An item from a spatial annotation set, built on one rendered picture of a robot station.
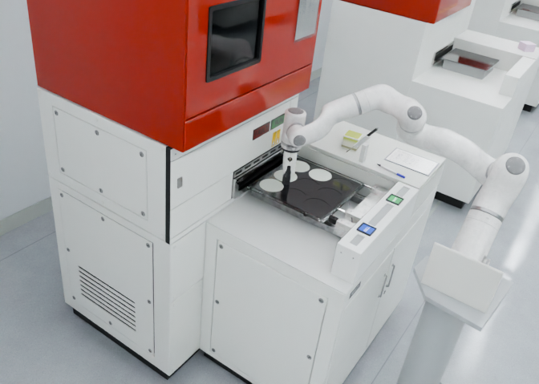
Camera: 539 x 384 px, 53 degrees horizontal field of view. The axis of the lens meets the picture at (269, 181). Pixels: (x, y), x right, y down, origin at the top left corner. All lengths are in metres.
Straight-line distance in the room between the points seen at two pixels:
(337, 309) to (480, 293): 0.49
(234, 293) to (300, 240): 0.37
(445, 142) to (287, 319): 0.90
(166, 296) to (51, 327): 0.86
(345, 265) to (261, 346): 0.60
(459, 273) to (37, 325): 1.99
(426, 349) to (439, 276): 0.36
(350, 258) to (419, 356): 0.58
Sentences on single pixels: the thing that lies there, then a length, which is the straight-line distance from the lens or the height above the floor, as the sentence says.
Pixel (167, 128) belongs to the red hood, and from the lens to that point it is 1.79.
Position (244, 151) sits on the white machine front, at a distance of 2.18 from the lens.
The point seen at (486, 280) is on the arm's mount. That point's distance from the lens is 1.97.
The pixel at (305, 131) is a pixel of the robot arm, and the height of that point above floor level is 1.20.
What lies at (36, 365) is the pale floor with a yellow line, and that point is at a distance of 2.79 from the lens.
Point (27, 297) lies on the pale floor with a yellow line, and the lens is 3.11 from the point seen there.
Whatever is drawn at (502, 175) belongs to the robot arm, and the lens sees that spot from 2.05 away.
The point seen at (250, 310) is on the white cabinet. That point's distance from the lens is 2.25.
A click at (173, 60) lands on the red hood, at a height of 1.52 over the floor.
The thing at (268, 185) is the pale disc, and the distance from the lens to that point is 2.25.
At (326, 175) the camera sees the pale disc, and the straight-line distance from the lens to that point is 2.38.
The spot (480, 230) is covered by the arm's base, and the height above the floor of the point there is 1.03.
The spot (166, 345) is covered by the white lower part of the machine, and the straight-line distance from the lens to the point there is 2.43.
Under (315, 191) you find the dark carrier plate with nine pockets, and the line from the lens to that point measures 2.26.
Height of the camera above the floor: 2.10
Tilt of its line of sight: 32 degrees down
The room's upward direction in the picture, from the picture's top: 7 degrees clockwise
